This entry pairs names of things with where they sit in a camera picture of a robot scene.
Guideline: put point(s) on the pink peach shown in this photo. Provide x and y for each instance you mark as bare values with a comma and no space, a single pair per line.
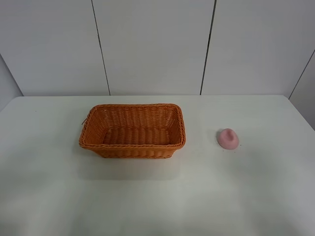
228,139

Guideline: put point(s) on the orange wicker basket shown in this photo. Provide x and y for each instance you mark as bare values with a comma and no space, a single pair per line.
153,131

